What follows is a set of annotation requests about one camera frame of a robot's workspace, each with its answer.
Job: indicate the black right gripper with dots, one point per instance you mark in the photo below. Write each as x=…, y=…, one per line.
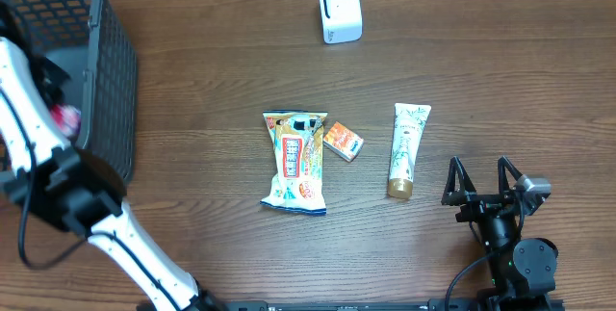
x=478, y=202

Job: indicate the white Pantene tube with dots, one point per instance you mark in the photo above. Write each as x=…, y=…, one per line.
x=409, y=124

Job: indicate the orange tissue pack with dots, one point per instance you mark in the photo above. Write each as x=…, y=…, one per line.
x=343, y=141

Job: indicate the yellow snack bag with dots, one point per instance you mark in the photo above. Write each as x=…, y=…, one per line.
x=297, y=143

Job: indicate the red purple pad package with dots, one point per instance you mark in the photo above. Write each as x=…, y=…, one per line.
x=67, y=118

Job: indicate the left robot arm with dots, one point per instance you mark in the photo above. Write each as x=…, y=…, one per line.
x=72, y=189

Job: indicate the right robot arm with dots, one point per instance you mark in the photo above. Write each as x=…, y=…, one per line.
x=522, y=270

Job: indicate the white barcode scanner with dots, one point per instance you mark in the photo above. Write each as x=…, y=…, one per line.
x=341, y=20

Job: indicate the grey plastic shopping basket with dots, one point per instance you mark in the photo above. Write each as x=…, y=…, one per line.
x=86, y=40

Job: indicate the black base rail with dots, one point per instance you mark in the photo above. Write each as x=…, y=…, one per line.
x=434, y=304

